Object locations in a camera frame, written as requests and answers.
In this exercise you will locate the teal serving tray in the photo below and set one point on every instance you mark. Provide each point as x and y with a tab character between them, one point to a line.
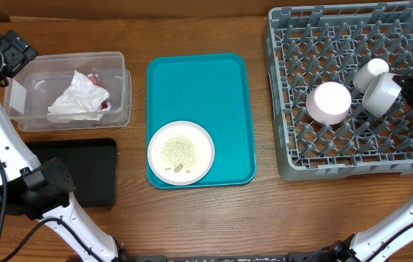
213	92

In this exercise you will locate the grey small bowl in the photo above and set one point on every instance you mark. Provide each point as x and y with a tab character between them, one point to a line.
381	94

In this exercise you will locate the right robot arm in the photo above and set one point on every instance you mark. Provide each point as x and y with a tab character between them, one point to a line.
382	240

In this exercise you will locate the white paper cup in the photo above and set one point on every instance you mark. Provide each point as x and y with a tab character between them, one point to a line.
366	74

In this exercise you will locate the grey dish rack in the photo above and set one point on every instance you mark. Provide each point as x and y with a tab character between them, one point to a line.
309	45

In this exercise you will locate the clear plastic bin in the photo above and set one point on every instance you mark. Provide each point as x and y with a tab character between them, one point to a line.
31	92

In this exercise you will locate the pink bowl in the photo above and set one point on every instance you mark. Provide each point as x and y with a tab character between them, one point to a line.
328	103

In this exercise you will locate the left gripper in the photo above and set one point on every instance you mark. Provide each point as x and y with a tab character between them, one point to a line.
17	52

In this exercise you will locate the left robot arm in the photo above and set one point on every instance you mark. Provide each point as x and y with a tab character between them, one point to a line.
43	191

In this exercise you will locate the white napkin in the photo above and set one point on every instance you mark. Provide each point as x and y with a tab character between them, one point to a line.
80	101

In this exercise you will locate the black tray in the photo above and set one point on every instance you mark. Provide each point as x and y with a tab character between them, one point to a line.
92	164

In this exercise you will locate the food scrap on plate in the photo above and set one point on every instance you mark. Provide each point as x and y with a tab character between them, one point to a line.
178	168

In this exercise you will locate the white round plate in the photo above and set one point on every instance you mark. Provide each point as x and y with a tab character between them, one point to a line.
181	142

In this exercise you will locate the red sauce packet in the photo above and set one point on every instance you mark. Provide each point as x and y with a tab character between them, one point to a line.
95	79

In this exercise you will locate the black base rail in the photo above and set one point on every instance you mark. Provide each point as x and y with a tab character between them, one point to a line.
290	257

